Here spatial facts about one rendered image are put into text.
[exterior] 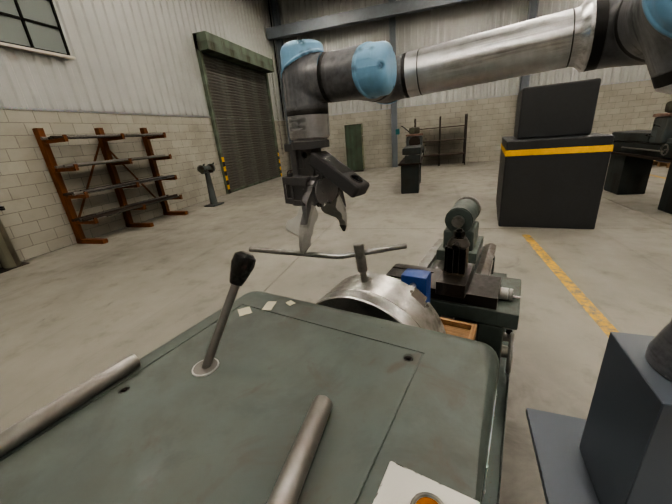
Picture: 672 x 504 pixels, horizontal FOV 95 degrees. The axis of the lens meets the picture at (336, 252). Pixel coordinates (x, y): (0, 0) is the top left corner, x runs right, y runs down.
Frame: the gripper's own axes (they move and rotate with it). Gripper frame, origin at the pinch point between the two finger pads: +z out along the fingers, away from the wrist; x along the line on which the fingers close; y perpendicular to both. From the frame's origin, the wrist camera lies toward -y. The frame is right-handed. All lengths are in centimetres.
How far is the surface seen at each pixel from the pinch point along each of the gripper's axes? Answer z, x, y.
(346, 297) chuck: 9.8, 3.2, -5.7
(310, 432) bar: 5.1, 33.1, -20.4
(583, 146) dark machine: 23, -486, -68
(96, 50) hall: -210, -310, 782
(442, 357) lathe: 7.3, 14.5, -27.7
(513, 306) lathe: 41, -62, -32
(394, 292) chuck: 10.5, -4.0, -12.9
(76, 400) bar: 6.4, 43.4, 7.5
